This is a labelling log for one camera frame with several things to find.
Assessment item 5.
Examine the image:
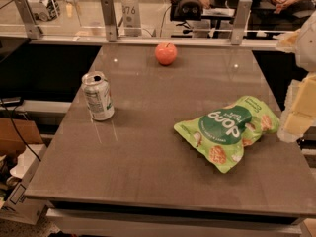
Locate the right metal bracket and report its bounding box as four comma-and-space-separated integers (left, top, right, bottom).
230, 0, 252, 45

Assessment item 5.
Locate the black cable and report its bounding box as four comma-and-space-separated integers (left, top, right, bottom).
0, 97, 42, 163

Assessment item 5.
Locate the middle metal bracket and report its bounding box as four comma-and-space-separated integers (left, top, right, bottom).
101, 0, 119, 42

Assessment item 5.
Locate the metal bracket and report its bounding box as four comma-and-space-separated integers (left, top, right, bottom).
13, 0, 42, 40
230, 0, 252, 45
101, 0, 119, 42

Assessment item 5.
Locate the white numbered sign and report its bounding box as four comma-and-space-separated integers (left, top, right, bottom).
121, 0, 141, 37

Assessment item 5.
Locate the black camera device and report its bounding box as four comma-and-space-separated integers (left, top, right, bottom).
170, 0, 202, 21

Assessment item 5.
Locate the brown cardboard box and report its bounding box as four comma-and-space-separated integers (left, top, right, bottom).
0, 118, 42, 156

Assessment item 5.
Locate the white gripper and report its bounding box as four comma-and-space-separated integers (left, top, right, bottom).
276, 13, 316, 142

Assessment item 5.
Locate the left metal bracket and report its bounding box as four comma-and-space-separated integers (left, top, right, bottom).
13, 0, 42, 40

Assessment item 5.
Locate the red apple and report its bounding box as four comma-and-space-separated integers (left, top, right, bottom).
155, 42, 178, 65

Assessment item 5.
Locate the white cardboard box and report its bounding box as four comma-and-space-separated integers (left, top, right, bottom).
0, 144, 46, 225

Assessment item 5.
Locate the white green soda can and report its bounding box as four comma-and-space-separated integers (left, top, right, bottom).
81, 71, 115, 121

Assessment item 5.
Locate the green rice chip bag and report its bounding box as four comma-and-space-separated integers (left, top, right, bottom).
174, 96, 279, 174

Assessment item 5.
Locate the white device on shelf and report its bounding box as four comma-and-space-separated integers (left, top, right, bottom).
27, 0, 60, 22

